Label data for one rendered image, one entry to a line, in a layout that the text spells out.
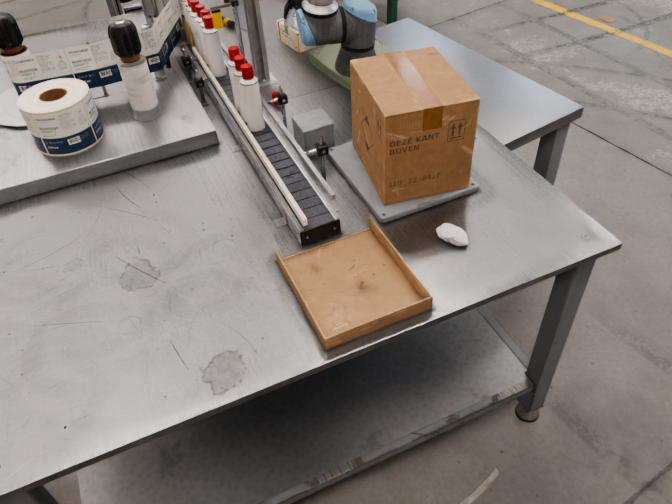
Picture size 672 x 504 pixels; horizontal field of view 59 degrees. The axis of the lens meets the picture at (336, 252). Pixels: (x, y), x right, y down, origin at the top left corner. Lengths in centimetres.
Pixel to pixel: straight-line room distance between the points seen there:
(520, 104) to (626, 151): 150
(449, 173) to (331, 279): 43
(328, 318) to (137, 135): 92
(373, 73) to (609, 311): 146
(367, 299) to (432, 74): 60
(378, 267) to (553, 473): 101
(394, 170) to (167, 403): 76
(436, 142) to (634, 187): 187
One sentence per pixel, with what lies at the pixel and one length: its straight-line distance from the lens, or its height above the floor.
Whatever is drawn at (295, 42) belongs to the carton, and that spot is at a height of 87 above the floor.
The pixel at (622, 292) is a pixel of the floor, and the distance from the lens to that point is 268.
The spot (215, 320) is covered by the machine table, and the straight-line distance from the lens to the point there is 136.
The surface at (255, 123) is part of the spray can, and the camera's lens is 181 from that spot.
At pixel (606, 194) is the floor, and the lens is 315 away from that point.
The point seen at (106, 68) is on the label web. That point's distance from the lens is 215.
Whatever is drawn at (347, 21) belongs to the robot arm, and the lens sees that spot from 205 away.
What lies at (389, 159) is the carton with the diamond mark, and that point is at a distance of 148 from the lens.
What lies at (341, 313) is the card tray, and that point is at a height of 83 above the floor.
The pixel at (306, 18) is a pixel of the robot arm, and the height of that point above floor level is 108.
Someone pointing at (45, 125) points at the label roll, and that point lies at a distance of 189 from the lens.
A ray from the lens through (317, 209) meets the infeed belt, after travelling 151.
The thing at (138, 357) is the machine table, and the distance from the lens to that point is 135.
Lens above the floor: 185
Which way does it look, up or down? 44 degrees down
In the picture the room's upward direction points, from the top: 4 degrees counter-clockwise
